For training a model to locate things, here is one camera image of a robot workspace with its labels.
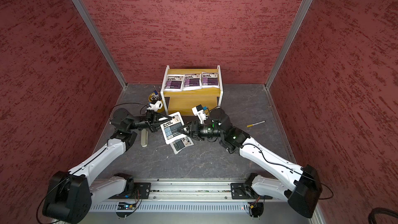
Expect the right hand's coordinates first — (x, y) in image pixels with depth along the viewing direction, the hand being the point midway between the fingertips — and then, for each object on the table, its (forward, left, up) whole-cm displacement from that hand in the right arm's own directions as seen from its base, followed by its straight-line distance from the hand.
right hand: (179, 135), depth 63 cm
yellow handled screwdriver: (+21, -43, -28) cm, 56 cm away
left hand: (+5, +4, +2) cm, 7 cm away
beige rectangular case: (+11, +26, -25) cm, 37 cm away
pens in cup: (+37, +21, -17) cm, 46 cm away
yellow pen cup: (+14, +10, 0) cm, 17 cm away
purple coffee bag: (+27, -14, +6) cm, 31 cm away
